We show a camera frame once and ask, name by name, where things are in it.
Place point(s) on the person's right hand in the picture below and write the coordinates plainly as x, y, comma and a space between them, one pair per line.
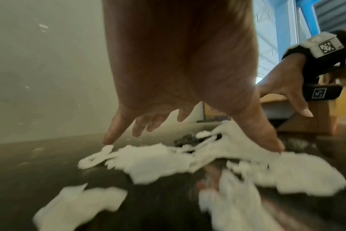
287, 76

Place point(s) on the person's left hand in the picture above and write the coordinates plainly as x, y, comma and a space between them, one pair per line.
178, 56

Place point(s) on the wooden furniture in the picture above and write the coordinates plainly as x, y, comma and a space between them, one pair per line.
318, 117

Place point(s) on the cardboard box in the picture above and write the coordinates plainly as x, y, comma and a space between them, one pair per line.
215, 114

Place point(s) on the dark crumbly lump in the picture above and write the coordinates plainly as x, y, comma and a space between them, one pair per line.
187, 139

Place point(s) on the pile of torn white paper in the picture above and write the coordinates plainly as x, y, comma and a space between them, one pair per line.
156, 162

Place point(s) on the black wrist camera with markers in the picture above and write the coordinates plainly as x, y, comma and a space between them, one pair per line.
318, 67

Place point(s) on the blue metal post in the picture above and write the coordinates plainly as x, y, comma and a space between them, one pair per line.
308, 18

